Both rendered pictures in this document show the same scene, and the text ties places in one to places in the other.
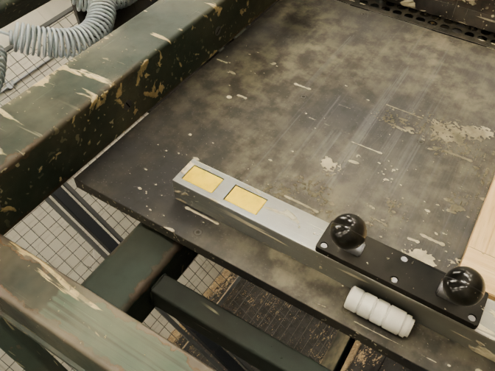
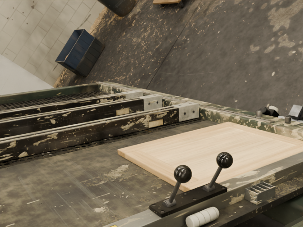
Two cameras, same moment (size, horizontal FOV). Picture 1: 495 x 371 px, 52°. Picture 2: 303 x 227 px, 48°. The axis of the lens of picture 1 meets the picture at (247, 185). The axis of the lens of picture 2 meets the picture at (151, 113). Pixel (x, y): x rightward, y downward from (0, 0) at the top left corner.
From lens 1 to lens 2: 53 cm
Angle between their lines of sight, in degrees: 62
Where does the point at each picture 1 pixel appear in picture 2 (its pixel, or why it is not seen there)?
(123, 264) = not seen: outside the picture
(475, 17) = (60, 143)
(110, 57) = not seen: outside the picture
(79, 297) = not seen: outside the picture
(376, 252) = (176, 199)
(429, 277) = (199, 190)
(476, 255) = (189, 184)
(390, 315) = (208, 211)
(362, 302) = (198, 216)
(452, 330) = (222, 201)
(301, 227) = (143, 218)
